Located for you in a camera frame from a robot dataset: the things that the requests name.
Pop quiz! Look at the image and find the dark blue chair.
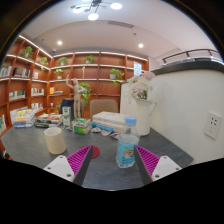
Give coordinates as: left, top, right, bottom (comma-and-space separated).
59, 98, 85, 119

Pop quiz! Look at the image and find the white paper wall notice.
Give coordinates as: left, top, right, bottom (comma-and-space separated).
133, 61, 143, 77

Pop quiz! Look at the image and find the stack of dark books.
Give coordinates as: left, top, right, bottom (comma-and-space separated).
34, 113, 64, 129

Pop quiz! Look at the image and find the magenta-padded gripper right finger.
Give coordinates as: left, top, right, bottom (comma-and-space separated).
134, 144, 183, 186

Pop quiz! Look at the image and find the wooden wall shelf unit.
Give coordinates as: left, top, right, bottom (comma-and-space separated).
0, 33, 150, 134

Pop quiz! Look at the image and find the dark metal railing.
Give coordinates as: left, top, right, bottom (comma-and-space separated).
162, 48, 223, 65

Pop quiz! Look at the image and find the stack of white books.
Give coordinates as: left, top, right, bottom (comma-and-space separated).
91, 111, 131, 134

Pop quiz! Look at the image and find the white wall socket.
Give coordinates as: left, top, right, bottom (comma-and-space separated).
203, 111, 223, 140

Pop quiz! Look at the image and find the flat round red coaster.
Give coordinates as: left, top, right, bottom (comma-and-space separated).
79, 145, 101, 160

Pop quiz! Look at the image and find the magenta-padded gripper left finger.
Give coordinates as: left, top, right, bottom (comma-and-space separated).
43, 144, 94, 187

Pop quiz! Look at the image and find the cream plastic cup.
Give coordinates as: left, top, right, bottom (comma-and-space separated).
43, 126, 67, 155

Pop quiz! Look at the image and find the stack of colourful books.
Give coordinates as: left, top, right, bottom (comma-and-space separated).
12, 108, 36, 129

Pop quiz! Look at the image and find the wooden artist mannequin figure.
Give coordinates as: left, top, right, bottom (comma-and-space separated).
65, 74, 87, 119

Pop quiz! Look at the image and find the clear blue-capped water bottle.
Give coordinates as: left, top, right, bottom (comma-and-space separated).
115, 116, 140, 169

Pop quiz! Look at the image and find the white and pink flower bouquet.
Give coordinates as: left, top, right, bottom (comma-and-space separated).
126, 71, 156, 102

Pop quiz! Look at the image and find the ceiling air vent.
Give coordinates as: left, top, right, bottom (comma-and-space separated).
108, 20, 134, 29

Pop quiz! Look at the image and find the green and white tissue box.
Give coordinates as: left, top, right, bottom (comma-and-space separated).
71, 117, 92, 136

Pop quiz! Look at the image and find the white pitcher vase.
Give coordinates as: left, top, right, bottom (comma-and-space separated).
134, 99, 157, 137

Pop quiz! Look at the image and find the branched ceiling lamp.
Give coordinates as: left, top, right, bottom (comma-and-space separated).
69, 0, 124, 22

